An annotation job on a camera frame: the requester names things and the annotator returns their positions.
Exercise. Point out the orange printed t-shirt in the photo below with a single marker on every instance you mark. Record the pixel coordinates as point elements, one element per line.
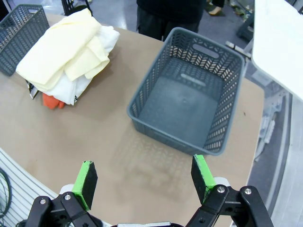
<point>50,102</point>

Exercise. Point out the silver metal table frame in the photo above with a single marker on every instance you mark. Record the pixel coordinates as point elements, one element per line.
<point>270,127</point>

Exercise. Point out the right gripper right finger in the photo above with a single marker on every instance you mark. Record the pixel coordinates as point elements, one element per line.
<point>201,179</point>

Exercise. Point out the white table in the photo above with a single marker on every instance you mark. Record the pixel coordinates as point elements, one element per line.
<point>277,35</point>

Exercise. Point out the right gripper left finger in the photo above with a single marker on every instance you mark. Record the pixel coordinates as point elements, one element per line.
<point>84,184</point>

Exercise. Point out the pale yellow garment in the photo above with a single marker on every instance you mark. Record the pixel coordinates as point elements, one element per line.
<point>59,49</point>

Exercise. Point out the grey plastic lattice basket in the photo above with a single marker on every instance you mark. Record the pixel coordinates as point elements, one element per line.
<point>180,111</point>
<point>19,35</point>

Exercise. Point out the black white striped garment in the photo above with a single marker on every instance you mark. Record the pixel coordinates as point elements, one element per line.
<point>32,91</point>

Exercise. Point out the person in black t-shirt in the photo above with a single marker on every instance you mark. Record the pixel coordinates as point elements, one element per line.
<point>165,14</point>

